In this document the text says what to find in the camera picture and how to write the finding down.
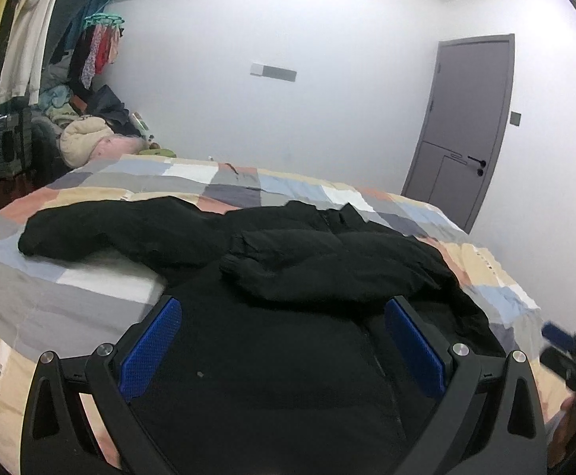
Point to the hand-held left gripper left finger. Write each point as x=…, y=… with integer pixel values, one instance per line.
x=151, y=341

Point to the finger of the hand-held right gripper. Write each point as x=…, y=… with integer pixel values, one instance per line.
x=555, y=361
x=559, y=336

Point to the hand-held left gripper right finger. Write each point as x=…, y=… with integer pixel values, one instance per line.
x=414, y=346

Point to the black padded jacket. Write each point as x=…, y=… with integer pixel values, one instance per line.
x=268, y=381

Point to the red and pink hanging clothes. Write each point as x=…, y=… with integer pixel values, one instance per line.
x=99, y=54

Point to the person's right hand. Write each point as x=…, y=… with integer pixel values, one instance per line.
x=565, y=430

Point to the bed with checkered blanket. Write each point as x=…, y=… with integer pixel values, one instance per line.
x=70, y=267

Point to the green plush item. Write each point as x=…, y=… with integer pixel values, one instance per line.
x=158, y=151

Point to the pink pillow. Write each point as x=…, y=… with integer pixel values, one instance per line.
x=119, y=147

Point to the white bottle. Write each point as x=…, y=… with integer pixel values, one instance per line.
x=140, y=123

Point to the black crumpled coat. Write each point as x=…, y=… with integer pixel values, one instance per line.
x=112, y=109

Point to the grey door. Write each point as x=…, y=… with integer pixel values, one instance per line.
x=466, y=109

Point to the light blue crumpled cloth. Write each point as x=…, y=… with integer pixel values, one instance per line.
x=54, y=101

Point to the teal clip hanger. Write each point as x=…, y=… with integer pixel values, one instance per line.
x=103, y=21

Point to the white hanging hoodie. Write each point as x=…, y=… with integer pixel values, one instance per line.
x=30, y=34

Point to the black hanging garment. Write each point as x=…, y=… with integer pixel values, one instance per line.
x=6, y=34

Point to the dark grey hanging garments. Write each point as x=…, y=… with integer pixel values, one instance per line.
x=67, y=5

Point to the grey light switch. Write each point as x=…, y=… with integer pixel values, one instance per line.
x=515, y=118

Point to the white wall switch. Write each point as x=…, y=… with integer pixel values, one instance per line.
x=257, y=70

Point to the grey wall panel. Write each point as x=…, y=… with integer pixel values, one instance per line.
x=280, y=73

